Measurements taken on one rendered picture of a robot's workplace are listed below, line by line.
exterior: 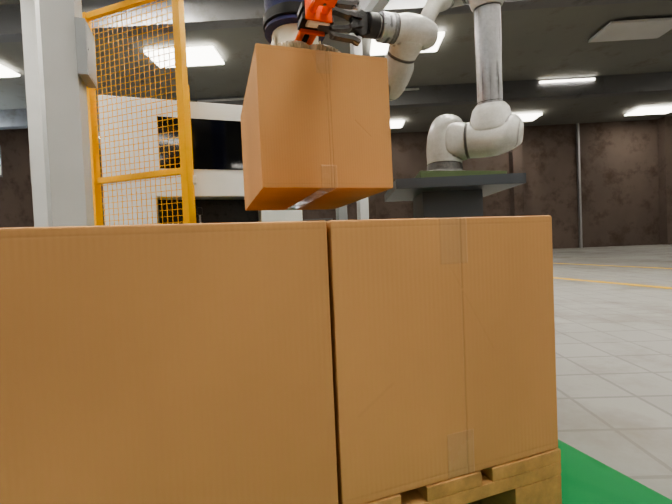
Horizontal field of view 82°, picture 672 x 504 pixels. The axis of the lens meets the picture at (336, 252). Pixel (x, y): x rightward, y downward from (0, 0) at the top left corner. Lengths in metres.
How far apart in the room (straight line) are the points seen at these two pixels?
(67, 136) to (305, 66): 1.66
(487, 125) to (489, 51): 0.29
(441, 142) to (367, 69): 0.63
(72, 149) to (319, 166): 1.69
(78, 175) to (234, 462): 2.15
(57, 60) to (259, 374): 2.38
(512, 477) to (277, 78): 1.06
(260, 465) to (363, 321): 0.23
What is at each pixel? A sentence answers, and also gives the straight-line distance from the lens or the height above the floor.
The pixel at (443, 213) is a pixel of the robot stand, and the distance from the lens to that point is 1.70.
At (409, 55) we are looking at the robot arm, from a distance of 1.47.
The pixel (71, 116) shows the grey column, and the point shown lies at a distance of 2.61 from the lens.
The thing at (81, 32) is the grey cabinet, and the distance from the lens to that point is 2.74.
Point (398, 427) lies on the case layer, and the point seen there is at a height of 0.24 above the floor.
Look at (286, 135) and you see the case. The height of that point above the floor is 0.82.
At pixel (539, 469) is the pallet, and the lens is 0.82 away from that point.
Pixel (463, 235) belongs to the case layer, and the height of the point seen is 0.52.
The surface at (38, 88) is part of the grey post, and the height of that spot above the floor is 2.15.
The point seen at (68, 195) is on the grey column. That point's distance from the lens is 2.54.
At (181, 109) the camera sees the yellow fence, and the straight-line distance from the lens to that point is 2.65.
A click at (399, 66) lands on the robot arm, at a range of 1.48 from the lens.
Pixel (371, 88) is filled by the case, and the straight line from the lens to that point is 1.27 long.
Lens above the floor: 0.51
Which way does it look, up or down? 1 degrees down
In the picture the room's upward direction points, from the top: 2 degrees counter-clockwise
